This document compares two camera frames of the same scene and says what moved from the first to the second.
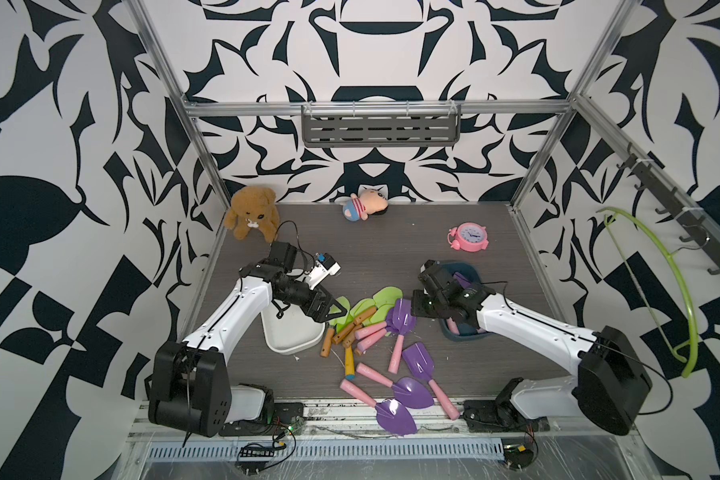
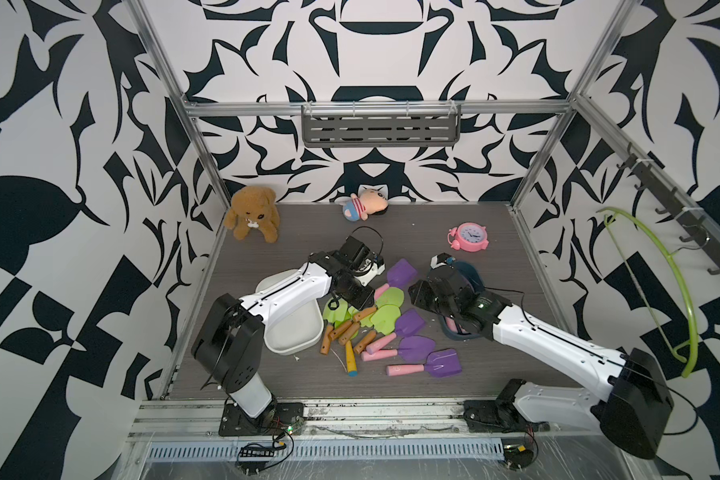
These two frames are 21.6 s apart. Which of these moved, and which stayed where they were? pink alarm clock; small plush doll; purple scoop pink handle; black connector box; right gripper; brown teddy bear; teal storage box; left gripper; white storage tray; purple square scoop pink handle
Moved: left gripper; purple square scoop pink handle; purple scoop pink handle
Stayed: brown teddy bear; right gripper; black connector box; pink alarm clock; teal storage box; small plush doll; white storage tray
